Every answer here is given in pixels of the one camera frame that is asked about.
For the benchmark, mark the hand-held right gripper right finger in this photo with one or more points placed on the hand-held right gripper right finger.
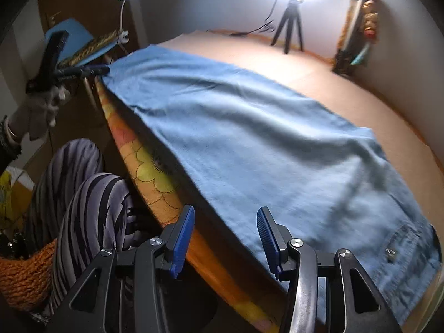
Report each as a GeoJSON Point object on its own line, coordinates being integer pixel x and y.
{"type": "Point", "coordinates": [269, 246]}

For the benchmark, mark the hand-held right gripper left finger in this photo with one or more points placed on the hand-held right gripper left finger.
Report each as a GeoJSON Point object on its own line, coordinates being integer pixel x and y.
{"type": "Point", "coordinates": [182, 242]}

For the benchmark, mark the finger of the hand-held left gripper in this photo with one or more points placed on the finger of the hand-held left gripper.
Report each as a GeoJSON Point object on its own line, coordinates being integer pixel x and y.
{"type": "Point", "coordinates": [86, 71]}
{"type": "Point", "coordinates": [57, 47]}

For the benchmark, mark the blue denim pants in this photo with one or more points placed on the blue denim pants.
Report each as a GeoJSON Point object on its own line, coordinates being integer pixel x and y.
{"type": "Point", "coordinates": [242, 138]}

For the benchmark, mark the person's left forearm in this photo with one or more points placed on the person's left forearm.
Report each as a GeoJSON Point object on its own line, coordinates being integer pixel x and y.
{"type": "Point", "coordinates": [7, 149]}

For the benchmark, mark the person's left hand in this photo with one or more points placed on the person's left hand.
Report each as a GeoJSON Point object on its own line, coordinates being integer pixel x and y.
{"type": "Point", "coordinates": [34, 114]}

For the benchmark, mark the blue chair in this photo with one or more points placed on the blue chair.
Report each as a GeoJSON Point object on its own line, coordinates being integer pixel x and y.
{"type": "Point", "coordinates": [74, 38]}

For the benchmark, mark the brown wooden door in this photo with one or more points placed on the brown wooden door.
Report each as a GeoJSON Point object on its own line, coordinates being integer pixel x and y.
{"type": "Point", "coordinates": [86, 0]}

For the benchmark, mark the person's left leg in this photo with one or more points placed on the person's left leg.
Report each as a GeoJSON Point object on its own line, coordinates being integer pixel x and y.
{"type": "Point", "coordinates": [66, 166]}

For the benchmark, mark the person's leg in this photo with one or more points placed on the person's leg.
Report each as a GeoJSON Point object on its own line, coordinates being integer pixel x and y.
{"type": "Point", "coordinates": [93, 222]}
{"type": "Point", "coordinates": [66, 166]}

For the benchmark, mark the person's right leg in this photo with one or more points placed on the person's right leg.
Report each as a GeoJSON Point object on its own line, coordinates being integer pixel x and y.
{"type": "Point", "coordinates": [93, 222]}

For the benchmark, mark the yellow bag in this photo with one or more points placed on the yellow bag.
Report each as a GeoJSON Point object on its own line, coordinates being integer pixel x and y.
{"type": "Point", "coordinates": [7, 194]}

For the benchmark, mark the orange knitted basket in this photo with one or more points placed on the orange knitted basket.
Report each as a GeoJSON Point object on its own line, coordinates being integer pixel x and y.
{"type": "Point", "coordinates": [24, 277]}

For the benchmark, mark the black mini tripod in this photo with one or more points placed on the black mini tripod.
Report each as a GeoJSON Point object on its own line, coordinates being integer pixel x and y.
{"type": "Point", "coordinates": [288, 24]}

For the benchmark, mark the folded silver tripod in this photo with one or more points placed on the folded silver tripod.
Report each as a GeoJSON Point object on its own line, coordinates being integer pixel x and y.
{"type": "Point", "coordinates": [348, 38]}

